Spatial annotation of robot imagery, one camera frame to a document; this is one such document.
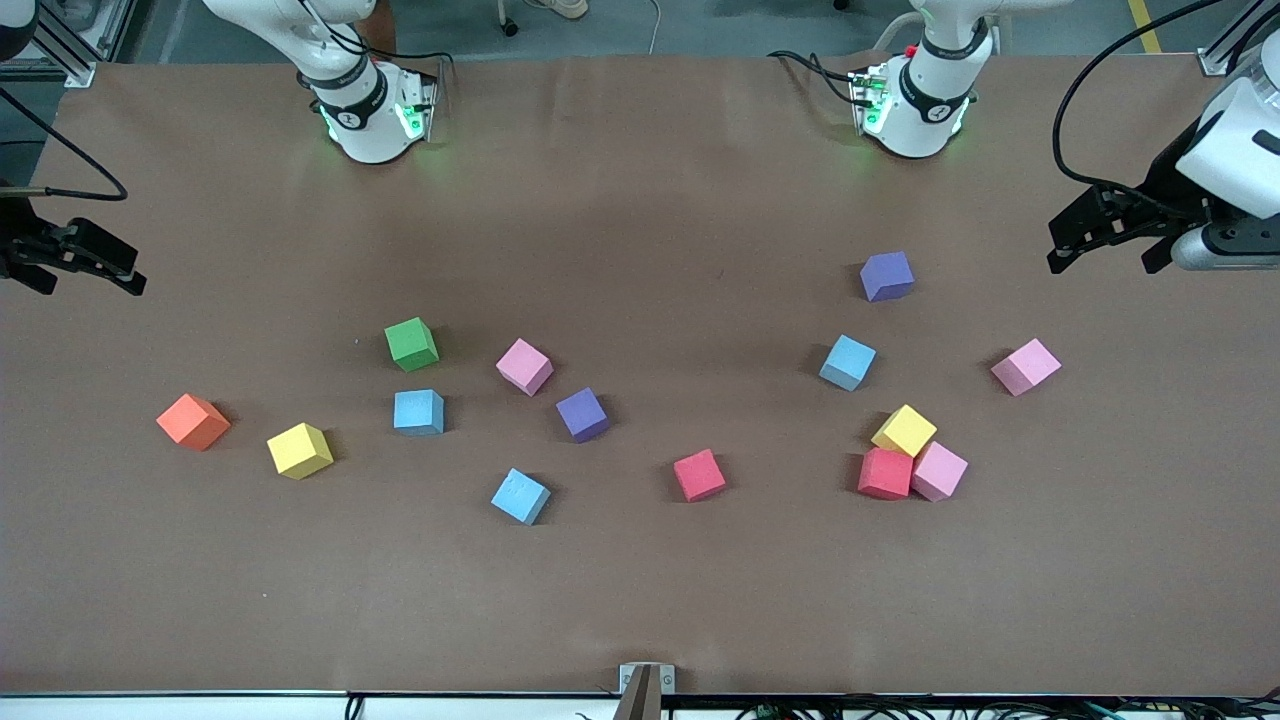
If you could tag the blue foam cube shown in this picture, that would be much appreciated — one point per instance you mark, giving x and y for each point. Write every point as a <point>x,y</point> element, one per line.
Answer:
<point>418,411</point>
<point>520,496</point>
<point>847,362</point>

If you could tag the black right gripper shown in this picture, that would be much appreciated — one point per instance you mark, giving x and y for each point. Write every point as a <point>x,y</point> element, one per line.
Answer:
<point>20,246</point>

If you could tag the red foam cube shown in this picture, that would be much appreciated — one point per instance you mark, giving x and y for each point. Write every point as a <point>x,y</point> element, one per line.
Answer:
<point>885,473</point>
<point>699,474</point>

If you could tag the large table cover mat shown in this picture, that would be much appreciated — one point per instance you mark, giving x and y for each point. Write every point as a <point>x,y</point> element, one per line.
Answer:
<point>640,600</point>

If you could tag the beige shoe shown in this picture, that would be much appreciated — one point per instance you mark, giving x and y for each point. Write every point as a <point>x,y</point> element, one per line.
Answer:
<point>560,8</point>

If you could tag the aluminium frame post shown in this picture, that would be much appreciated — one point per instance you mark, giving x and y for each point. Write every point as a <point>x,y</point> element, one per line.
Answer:
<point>1215,62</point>
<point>60,45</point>

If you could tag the pink foam cube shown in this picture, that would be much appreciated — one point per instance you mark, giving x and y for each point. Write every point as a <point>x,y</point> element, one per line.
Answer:
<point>1025,366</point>
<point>524,366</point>
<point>939,471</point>

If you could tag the black chair caster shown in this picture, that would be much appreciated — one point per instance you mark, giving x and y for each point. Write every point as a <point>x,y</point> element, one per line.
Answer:
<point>510,27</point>

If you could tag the green foam cube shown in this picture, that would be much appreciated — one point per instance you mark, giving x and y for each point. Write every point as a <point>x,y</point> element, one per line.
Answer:
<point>411,343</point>

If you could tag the purple foam cube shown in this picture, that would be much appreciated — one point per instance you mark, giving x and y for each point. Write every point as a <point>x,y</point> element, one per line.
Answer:
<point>581,414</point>
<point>886,276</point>

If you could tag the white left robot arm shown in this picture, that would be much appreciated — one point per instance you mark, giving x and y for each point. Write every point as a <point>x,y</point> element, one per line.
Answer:
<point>925,110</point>

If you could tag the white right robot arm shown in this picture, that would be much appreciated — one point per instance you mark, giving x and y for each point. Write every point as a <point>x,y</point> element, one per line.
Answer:
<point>365,120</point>

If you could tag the yellow foam cube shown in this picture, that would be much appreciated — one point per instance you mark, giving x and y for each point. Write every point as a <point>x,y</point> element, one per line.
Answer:
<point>299,450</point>
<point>904,430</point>

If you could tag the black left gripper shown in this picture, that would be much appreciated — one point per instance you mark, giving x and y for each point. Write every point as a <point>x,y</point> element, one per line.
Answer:
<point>1166,184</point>

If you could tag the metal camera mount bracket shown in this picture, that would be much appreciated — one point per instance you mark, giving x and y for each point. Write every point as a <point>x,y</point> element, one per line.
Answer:
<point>645,685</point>

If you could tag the orange foam cube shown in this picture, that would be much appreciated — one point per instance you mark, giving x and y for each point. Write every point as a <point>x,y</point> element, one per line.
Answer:
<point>193,421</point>

